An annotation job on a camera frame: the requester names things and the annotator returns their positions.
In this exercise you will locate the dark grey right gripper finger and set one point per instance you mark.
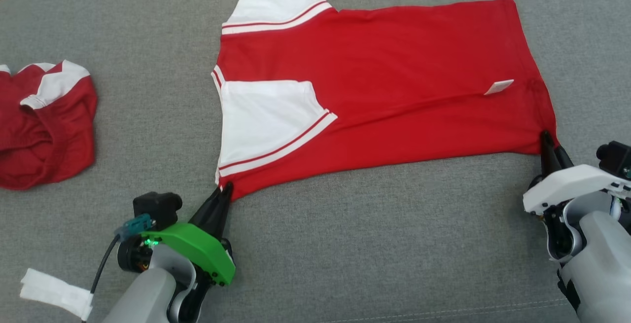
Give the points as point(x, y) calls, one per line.
point(563, 159)
point(547, 155)

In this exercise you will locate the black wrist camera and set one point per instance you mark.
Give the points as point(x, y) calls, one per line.
point(613, 158)
point(157, 209)

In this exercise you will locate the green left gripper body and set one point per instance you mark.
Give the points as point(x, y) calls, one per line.
point(202, 249)

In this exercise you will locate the white tape tag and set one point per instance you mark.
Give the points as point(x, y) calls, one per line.
point(54, 291)

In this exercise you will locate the red and white shorts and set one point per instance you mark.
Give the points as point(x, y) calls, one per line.
point(49, 140)

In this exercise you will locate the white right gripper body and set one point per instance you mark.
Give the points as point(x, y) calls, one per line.
point(572, 182)

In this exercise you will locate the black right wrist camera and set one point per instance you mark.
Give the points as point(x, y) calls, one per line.
point(613, 158)

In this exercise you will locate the red and white jersey shirt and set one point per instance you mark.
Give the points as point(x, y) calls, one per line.
point(394, 66)

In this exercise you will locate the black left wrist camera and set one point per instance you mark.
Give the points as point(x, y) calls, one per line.
point(157, 209)

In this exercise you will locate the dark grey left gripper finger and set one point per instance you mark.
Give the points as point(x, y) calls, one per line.
point(209, 212)
point(223, 214)

